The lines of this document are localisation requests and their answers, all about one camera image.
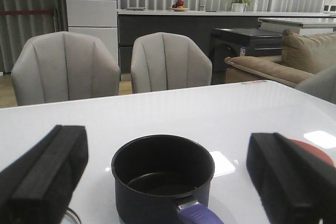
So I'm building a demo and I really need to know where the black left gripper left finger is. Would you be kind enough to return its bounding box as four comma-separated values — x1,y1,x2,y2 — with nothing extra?
1,125,89,223

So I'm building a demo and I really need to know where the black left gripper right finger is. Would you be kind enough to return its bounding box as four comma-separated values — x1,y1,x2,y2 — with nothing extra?
246,133,335,223

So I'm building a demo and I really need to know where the pink plastic bowl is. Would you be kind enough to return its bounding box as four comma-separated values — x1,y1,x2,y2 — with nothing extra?
290,139,335,166

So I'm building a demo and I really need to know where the glass lid blue knob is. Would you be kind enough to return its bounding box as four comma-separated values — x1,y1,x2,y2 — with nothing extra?
61,207,81,224

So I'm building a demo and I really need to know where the dark blue saucepan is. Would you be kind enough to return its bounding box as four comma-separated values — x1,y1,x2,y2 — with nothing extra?
111,135,222,223

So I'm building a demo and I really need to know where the coloured sticker strip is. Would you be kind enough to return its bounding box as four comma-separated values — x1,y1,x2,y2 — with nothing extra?
241,80,268,84

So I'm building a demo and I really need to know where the left grey upholstered chair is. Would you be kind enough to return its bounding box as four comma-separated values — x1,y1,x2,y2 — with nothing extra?
11,31,120,105

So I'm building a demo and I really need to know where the grey upholstered chair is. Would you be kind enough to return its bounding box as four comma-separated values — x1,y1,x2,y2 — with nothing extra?
11,31,120,105
131,32,213,93

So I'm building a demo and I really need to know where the beige sofa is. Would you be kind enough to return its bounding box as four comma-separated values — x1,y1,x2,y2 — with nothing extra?
224,29,335,87

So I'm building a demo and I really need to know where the black appliance cabinet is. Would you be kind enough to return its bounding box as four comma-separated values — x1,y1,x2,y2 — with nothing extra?
208,28,282,84

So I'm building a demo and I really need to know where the right grey upholstered chair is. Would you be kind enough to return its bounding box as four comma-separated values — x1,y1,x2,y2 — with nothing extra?
131,32,213,93

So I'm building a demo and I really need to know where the dark kitchen counter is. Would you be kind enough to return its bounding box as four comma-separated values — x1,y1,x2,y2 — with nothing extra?
118,9,335,74

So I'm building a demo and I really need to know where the white refrigerator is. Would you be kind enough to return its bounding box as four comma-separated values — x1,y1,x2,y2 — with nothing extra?
66,0,119,62

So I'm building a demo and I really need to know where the fruit bowl on counter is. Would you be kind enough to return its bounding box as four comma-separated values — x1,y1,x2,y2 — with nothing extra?
170,0,189,12

